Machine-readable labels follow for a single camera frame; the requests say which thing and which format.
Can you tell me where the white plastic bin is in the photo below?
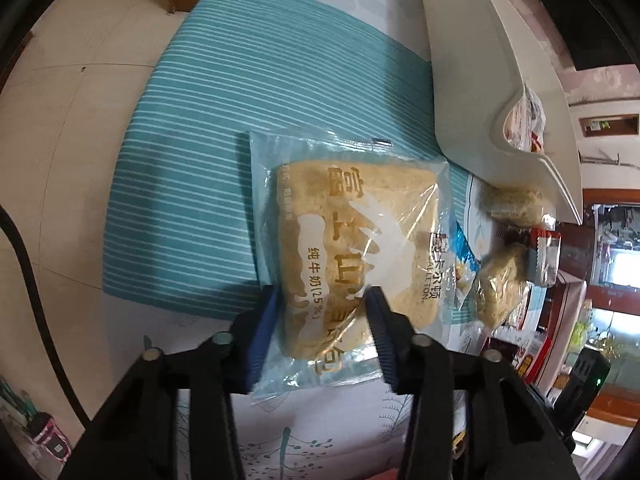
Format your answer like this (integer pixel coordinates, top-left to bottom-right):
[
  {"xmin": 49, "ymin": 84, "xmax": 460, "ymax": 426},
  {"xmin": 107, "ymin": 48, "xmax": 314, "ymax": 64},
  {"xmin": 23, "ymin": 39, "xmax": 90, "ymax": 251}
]
[{"xmin": 422, "ymin": 0, "xmax": 584, "ymax": 227}]

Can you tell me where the clear floss roll packet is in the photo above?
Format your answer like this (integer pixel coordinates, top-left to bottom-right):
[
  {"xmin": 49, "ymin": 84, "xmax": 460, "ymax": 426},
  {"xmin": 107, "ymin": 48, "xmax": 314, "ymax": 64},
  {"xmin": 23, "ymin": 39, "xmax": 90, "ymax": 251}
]
[
  {"xmin": 479, "ymin": 184, "xmax": 557, "ymax": 227},
  {"xmin": 471, "ymin": 241, "xmax": 532, "ymax": 332}
]

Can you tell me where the wooden display cabinet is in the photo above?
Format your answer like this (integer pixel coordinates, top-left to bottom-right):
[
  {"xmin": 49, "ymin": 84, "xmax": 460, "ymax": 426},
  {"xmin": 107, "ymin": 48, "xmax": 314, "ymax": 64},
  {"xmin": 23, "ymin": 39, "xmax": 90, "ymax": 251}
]
[{"xmin": 555, "ymin": 187, "xmax": 640, "ymax": 428}]

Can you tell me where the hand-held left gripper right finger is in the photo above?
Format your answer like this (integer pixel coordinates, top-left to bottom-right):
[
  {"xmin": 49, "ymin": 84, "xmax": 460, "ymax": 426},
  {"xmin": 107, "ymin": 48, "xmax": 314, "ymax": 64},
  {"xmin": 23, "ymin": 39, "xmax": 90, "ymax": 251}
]
[{"xmin": 364, "ymin": 285, "xmax": 581, "ymax": 480}]

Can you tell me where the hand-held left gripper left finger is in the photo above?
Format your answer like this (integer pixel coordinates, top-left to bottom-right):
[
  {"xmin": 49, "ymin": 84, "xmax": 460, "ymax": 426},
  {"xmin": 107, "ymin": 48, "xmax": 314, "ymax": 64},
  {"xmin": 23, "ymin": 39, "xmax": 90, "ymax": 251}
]
[{"xmin": 60, "ymin": 285, "xmax": 281, "ymax": 480}]

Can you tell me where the pink striped object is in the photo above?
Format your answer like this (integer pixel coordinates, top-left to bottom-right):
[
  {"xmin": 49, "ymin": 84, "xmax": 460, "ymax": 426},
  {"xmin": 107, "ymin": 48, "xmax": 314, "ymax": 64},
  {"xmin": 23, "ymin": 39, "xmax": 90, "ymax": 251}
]
[{"xmin": 24, "ymin": 411, "xmax": 72, "ymax": 464}]

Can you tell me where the bagged bread slice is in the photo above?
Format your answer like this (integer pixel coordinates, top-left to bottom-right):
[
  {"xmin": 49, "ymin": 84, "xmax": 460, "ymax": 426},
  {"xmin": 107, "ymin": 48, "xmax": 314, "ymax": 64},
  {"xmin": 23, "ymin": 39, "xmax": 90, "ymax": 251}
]
[{"xmin": 247, "ymin": 130, "xmax": 453, "ymax": 402}]

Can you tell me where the thick black cable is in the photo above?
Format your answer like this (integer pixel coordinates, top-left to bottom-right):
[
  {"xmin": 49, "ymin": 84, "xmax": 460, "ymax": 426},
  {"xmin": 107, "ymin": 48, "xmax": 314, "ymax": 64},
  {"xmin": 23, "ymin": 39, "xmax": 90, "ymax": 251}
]
[{"xmin": 0, "ymin": 204, "xmax": 94, "ymax": 427}]

